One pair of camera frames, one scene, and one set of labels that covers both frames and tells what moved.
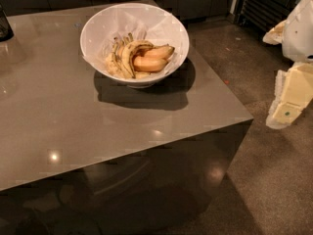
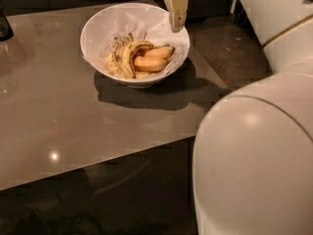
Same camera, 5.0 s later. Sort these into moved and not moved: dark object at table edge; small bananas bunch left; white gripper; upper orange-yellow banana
Moved: white gripper
Not moved: upper orange-yellow banana; small bananas bunch left; dark object at table edge
